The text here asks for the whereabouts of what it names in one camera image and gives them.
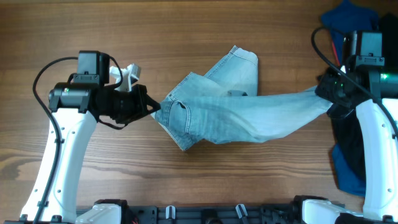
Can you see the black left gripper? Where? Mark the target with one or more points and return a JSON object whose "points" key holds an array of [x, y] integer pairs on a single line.
{"points": [[138, 102]]}

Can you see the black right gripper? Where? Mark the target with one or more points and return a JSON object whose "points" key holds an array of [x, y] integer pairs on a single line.
{"points": [[327, 90]]}

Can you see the light blue jeans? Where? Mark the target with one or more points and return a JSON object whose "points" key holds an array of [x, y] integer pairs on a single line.
{"points": [[223, 106]]}

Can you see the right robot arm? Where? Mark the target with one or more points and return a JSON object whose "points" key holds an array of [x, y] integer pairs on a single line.
{"points": [[365, 85]]}

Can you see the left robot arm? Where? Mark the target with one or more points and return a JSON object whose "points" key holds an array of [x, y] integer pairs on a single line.
{"points": [[96, 89]]}

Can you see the black garment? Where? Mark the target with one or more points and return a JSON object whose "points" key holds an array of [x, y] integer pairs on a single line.
{"points": [[347, 131]]}

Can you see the dark blue garment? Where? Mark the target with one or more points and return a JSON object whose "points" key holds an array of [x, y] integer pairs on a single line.
{"points": [[348, 17]]}

